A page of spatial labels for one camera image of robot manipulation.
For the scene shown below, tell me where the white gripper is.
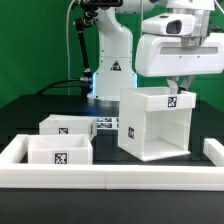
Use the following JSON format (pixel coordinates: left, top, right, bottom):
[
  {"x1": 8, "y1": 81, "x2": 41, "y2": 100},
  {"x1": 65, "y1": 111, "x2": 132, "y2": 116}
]
[{"x1": 135, "y1": 33, "x2": 224, "y2": 94}]

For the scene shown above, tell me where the white drawer cabinet box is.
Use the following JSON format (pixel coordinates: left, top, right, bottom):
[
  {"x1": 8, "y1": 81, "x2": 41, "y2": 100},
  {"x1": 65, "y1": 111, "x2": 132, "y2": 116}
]
[{"x1": 118, "y1": 87, "x2": 196, "y2": 161}]

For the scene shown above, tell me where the white drawer tray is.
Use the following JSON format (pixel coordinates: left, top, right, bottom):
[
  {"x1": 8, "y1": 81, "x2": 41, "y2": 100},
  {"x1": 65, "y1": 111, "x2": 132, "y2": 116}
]
[
  {"x1": 39, "y1": 114, "x2": 97, "y2": 140},
  {"x1": 28, "y1": 134, "x2": 93, "y2": 165}
]

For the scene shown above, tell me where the white front drawer tray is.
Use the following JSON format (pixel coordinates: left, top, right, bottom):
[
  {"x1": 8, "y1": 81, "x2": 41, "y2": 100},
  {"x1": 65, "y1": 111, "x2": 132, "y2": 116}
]
[{"x1": 28, "y1": 134, "x2": 93, "y2": 165}]

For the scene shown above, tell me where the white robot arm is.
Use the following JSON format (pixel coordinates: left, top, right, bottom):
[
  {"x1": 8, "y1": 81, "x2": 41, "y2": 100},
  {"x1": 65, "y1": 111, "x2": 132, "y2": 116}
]
[{"x1": 89, "y1": 0, "x2": 224, "y2": 101}]

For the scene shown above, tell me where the white marker tag sheet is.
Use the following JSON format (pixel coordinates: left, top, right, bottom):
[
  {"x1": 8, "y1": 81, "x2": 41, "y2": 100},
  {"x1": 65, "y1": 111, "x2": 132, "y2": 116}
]
[{"x1": 97, "y1": 117, "x2": 119, "y2": 130}]

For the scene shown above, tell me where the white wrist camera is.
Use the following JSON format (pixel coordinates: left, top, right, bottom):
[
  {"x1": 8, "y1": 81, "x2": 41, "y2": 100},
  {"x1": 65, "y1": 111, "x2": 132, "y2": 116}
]
[{"x1": 141, "y1": 13, "x2": 195, "y2": 36}]

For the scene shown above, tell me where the black cable on table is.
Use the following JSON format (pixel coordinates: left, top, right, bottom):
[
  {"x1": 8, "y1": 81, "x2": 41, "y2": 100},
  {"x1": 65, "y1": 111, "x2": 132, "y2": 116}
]
[{"x1": 35, "y1": 76, "x2": 94, "y2": 96}]

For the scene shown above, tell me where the white U-shaped border frame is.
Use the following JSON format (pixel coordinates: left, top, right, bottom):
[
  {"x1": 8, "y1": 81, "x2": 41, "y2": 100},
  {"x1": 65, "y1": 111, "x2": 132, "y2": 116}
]
[{"x1": 0, "y1": 134, "x2": 224, "y2": 191}]

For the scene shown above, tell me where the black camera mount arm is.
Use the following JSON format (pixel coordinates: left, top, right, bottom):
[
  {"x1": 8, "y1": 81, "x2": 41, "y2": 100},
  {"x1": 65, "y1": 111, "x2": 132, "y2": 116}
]
[{"x1": 74, "y1": 0, "x2": 123, "y2": 78}]

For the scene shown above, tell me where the white hanging cable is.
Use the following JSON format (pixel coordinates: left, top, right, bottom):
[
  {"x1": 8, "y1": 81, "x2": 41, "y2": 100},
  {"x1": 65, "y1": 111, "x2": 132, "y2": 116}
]
[{"x1": 65, "y1": 0, "x2": 77, "y2": 96}]

